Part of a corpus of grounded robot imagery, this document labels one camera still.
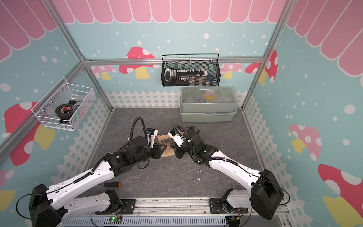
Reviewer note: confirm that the white black device in basket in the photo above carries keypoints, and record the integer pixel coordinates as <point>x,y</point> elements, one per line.
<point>185,76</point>

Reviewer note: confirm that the yellow black screwdriver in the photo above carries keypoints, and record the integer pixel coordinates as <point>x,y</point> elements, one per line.
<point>111,184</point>

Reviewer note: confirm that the black wire mesh basket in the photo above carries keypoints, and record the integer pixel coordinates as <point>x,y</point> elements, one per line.
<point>210,62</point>

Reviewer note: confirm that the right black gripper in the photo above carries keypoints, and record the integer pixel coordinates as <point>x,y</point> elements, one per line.
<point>177,150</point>

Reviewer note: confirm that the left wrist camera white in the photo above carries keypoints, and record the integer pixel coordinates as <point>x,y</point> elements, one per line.
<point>151,135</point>

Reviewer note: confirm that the yellow item in box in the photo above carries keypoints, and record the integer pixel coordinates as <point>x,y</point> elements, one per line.
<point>209,94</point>

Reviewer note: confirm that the black tape roll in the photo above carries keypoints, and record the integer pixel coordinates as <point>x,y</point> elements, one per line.
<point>64,111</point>

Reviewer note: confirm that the green plastic storage box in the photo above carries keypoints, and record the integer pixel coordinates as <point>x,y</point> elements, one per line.
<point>195,109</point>

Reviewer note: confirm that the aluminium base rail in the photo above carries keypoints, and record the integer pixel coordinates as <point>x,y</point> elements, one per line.
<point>181,212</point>

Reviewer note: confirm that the green circuit board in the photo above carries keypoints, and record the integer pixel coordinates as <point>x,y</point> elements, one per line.
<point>115,220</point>

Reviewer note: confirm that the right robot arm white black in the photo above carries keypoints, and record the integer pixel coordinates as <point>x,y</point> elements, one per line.
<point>262,192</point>

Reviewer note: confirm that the white wire basket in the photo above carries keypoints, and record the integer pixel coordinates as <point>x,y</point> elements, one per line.
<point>64,92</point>

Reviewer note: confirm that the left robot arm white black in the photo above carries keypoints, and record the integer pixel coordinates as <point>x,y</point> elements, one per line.
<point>91,191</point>

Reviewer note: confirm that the wooden jewelry display stand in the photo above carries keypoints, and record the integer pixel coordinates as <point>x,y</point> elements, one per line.
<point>171,148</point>

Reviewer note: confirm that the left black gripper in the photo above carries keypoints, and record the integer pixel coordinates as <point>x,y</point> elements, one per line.
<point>157,153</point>

